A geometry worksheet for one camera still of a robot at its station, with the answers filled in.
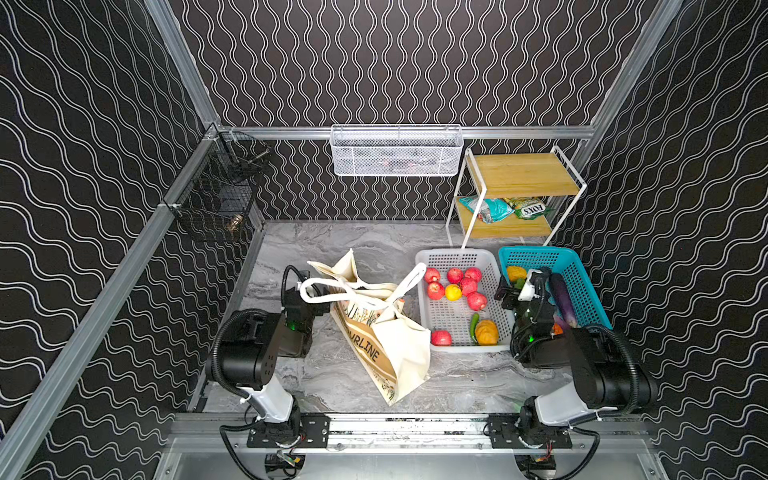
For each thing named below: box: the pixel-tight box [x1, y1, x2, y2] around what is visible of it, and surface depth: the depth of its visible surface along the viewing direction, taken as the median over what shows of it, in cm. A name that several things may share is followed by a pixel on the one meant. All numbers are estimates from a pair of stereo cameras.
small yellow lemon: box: [446, 284, 462, 301], surface depth 97 cm
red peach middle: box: [460, 278, 477, 296], surface depth 97 cm
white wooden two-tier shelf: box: [445, 146, 588, 249], surface depth 97 cm
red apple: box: [430, 330, 453, 347], surface depth 87 cm
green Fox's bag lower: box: [504, 197, 546, 220], surface depth 102 cm
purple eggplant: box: [550, 273, 581, 329], surface depth 97 cm
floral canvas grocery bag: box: [299, 248, 432, 407], surface depth 71 cm
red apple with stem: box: [467, 291, 488, 311], surface depth 95 cm
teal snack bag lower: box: [458, 195, 515, 224], surface depth 101 cm
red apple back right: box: [464, 267, 483, 281], surface depth 102 cm
